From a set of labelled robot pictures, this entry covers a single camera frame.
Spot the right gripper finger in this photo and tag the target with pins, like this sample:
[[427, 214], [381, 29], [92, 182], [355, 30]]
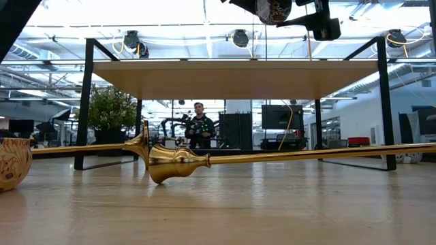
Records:
[[243, 5], [327, 29]]

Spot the tall gold candlestick holder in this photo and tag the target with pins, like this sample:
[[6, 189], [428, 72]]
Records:
[[177, 163], [138, 144]]

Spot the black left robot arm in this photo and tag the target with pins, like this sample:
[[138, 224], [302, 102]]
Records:
[[13, 20]]

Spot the wooden shelf riser black legs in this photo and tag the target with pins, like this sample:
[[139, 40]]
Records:
[[235, 80]]

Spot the large black monitor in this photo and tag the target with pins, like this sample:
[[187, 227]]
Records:
[[281, 117]]

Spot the red storage bin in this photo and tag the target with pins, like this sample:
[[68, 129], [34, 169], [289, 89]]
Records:
[[358, 141]]

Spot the black cabinet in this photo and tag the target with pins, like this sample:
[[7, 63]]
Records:
[[235, 131]]

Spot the person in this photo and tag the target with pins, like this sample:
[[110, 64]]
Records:
[[201, 127]]

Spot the dark display stand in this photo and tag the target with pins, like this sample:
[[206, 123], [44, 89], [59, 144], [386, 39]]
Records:
[[427, 122]]

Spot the potted green plant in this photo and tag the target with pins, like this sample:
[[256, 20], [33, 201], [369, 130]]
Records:
[[109, 109]]

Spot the black softbox light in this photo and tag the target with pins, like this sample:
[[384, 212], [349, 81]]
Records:
[[62, 115], [46, 127]]

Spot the small black monitor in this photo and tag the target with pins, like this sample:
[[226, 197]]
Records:
[[21, 126]]

